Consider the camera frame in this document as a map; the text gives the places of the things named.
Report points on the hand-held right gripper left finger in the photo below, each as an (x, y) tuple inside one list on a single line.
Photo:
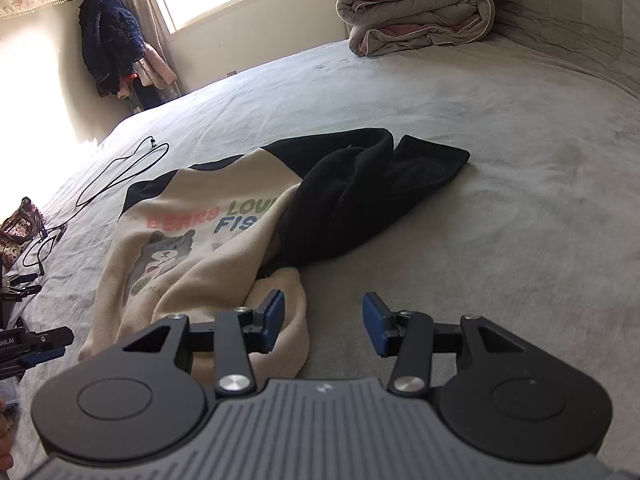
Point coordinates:
[(274, 320)]

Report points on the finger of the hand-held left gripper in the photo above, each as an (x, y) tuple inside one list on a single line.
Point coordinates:
[(50, 337), (45, 357)]

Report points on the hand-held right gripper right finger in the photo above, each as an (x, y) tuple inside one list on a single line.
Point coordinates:
[(375, 322)]

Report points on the floral bag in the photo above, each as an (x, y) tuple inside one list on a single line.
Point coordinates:
[(20, 230)]

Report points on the cream sweatshirt with black sleeves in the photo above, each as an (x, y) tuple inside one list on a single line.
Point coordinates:
[(200, 260)]

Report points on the pink hanging clothes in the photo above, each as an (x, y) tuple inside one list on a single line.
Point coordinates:
[(157, 67)]

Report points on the beige curtain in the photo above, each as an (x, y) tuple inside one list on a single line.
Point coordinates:
[(150, 20)]

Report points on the folded grey pink quilt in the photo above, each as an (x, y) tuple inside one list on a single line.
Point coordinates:
[(415, 5)]

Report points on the person's left hand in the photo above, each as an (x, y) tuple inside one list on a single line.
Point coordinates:
[(4, 455)]

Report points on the dark hanging jacket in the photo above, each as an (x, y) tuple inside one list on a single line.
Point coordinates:
[(110, 40)]

